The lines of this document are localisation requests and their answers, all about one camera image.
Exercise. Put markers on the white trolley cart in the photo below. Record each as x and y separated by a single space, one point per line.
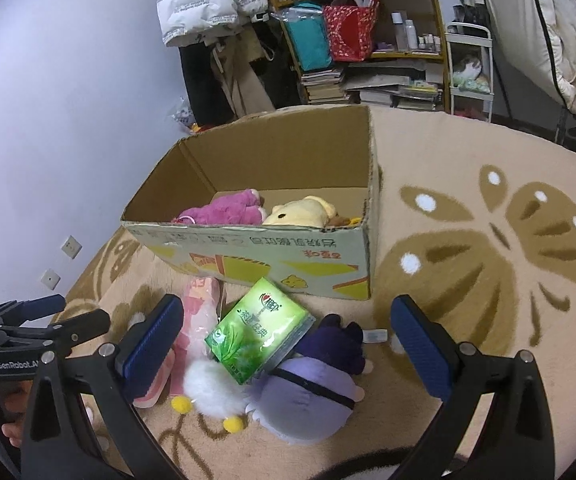
468 100

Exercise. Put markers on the beige floral blanket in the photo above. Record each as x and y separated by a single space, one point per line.
468 210

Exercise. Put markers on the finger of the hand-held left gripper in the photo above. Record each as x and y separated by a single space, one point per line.
68 332
38 305

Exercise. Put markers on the white fluffy plush toy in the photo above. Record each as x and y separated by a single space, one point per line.
213 387

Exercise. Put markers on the group of cosmetic bottles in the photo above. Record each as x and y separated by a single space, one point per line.
410 35

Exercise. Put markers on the pink floral bundle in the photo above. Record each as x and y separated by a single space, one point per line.
198 320

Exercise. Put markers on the dark hanging clothes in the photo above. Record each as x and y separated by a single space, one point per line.
198 85

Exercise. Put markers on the white wall socket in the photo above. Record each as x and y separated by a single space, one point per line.
50 279
71 247

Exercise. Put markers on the printed cardboard box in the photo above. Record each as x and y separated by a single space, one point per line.
288 165

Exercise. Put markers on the red patterned gift bag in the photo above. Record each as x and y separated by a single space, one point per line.
350 32

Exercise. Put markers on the beige hanging pants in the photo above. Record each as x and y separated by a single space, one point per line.
240 80

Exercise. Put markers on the yellow plush toy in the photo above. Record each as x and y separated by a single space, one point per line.
298 212

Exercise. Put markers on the clear plastic bag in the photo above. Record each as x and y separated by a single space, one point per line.
185 117

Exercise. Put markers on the magenta plush toy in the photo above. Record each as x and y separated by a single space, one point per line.
223 210

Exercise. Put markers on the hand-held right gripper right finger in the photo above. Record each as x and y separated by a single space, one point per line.
418 350

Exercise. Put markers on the pile of papers and magazines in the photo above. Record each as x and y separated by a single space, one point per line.
393 85

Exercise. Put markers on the teal bag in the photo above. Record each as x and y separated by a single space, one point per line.
308 40

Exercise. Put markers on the stack of books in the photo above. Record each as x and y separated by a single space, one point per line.
323 85

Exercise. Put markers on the cat plush toy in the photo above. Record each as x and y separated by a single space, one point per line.
470 70

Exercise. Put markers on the green tissue pack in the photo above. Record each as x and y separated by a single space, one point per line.
258 330

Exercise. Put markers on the purple plush toy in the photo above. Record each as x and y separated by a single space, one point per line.
313 390

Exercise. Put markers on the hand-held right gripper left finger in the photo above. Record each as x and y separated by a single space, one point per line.
153 342

